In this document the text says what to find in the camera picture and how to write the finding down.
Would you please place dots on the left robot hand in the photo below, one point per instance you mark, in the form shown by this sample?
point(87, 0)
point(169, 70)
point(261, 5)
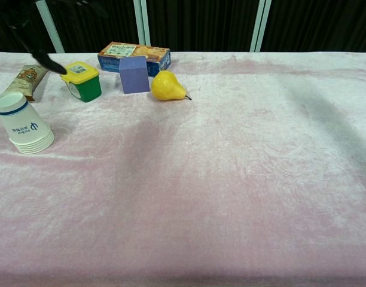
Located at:
point(50, 64)

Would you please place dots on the white paper cup stack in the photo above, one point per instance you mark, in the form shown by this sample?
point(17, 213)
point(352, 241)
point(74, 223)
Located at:
point(18, 122)

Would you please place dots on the brown snack bar package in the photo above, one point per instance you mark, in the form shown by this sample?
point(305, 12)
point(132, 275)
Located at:
point(24, 80)

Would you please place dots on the green tub yellow lid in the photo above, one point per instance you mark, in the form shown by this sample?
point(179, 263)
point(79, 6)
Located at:
point(87, 88)

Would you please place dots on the blue orange biscuit box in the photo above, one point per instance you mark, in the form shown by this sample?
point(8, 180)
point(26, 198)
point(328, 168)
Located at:
point(132, 51)

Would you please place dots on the purple block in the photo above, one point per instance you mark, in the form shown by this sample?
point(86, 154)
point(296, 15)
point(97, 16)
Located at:
point(134, 79)

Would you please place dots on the yellow pear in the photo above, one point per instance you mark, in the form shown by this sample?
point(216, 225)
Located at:
point(166, 86)

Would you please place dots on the black curtain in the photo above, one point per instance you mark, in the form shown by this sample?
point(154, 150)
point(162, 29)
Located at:
point(201, 21)

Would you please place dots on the white metal frame post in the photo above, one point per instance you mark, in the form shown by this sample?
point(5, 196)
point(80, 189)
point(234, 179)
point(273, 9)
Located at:
point(142, 21)
point(259, 27)
point(53, 30)

